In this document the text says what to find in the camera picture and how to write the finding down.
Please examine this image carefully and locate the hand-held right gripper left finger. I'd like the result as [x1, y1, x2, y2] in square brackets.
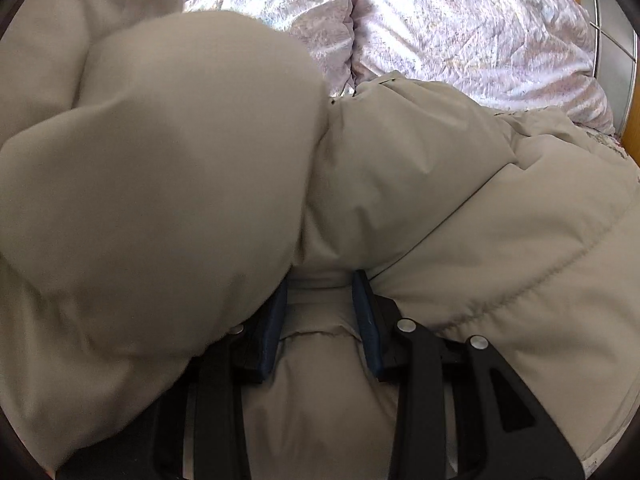
[57, 279, 291, 480]

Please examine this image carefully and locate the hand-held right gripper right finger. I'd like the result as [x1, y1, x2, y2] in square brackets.
[351, 269, 586, 480]

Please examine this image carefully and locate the cream puffer jacket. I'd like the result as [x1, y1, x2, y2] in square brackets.
[0, 0, 640, 480]

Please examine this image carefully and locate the floral bedsheet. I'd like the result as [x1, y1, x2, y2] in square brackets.
[597, 127, 640, 171]

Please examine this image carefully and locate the pink floral duvet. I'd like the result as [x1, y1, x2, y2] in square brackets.
[182, 0, 617, 137]

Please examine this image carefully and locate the wooden framed glass wardrobe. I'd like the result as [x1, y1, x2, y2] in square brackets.
[560, 0, 640, 152]

